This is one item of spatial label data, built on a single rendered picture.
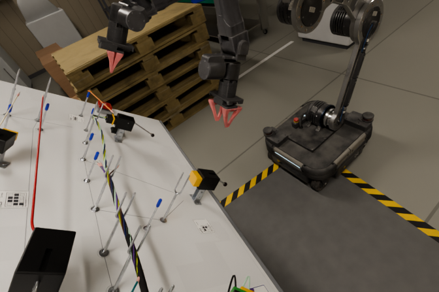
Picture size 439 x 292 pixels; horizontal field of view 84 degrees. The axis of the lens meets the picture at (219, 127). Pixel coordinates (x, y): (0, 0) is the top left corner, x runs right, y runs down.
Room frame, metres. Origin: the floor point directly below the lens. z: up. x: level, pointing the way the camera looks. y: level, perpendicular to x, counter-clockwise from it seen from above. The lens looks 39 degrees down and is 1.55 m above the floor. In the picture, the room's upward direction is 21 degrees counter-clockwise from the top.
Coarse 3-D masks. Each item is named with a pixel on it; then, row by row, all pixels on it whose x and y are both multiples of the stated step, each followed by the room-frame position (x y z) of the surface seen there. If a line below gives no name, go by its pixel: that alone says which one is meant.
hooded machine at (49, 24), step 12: (24, 0) 5.44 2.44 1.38; (36, 0) 5.51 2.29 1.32; (48, 0) 5.61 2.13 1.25; (24, 12) 5.39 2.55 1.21; (36, 12) 5.46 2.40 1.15; (48, 12) 5.53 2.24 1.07; (60, 12) 5.56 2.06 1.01; (36, 24) 5.37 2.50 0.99; (48, 24) 5.44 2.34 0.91; (60, 24) 5.52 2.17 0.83; (72, 24) 5.59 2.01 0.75; (36, 36) 5.32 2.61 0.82; (48, 36) 5.39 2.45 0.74; (60, 36) 5.46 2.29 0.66; (72, 36) 5.54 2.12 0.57
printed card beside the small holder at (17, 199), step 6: (0, 192) 0.38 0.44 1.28; (6, 192) 0.38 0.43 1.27; (12, 192) 0.39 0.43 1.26; (18, 192) 0.39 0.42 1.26; (24, 192) 0.39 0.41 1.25; (0, 198) 0.37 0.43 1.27; (6, 198) 0.37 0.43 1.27; (12, 198) 0.37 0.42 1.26; (18, 198) 0.37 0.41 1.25; (24, 198) 0.38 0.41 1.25; (0, 204) 0.35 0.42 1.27; (6, 204) 0.35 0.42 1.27; (12, 204) 0.35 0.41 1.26; (18, 204) 0.36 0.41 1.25; (24, 204) 0.36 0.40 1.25
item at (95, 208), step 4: (112, 156) 0.40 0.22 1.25; (120, 156) 0.40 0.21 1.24; (108, 164) 0.39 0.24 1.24; (116, 164) 0.40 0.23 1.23; (108, 168) 0.39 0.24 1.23; (116, 168) 0.40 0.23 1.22; (104, 176) 0.39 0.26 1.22; (112, 176) 0.39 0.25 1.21; (104, 184) 0.38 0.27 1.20; (104, 188) 0.38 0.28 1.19; (100, 192) 0.38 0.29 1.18; (100, 196) 0.38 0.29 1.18; (96, 204) 0.37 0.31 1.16; (92, 208) 0.37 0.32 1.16; (96, 208) 0.37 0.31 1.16
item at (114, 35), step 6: (108, 24) 0.81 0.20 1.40; (114, 24) 0.80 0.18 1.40; (108, 30) 0.81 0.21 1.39; (114, 30) 0.80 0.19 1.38; (120, 30) 0.80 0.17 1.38; (126, 30) 0.81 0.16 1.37; (108, 36) 0.80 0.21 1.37; (114, 36) 0.79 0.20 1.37; (120, 36) 0.79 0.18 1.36; (126, 36) 0.81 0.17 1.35; (108, 42) 0.78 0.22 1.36; (114, 42) 0.79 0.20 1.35; (120, 42) 0.79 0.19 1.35; (126, 48) 0.79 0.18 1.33; (132, 48) 0.79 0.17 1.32
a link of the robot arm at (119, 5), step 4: (112, 4) 0.82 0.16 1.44; (116, 4) 0.82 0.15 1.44; (120, 4) 0.83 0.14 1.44; (124, 4) 0.82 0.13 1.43; (112, 8) 0.82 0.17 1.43; (116, 8) 0.81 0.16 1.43; (112, 12) 0.81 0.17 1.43; (116, 12) 0.81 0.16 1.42; (112, 16) 0.81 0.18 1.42; (116, 16) 0.80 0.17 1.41; (112, 20) 0.81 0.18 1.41; (116, 20) 0.80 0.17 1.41; (120, 24) 0.81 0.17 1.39
